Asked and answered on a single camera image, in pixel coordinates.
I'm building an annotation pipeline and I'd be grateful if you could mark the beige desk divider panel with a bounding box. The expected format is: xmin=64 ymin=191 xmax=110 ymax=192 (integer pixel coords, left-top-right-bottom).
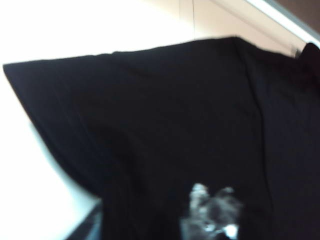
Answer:
xmin=272 ymin=0 xmax=320 ymax=38

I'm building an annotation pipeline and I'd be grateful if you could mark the black polo shirt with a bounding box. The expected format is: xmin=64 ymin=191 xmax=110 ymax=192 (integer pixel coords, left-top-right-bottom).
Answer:
xmin=2 ymin=36 xmax=320 ymax=240

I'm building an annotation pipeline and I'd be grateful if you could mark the crumpled clear tape wad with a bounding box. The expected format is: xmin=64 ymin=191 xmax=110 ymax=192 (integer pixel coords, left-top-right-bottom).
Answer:
xmin=180 ymin=183 xmax=244 ymax=240

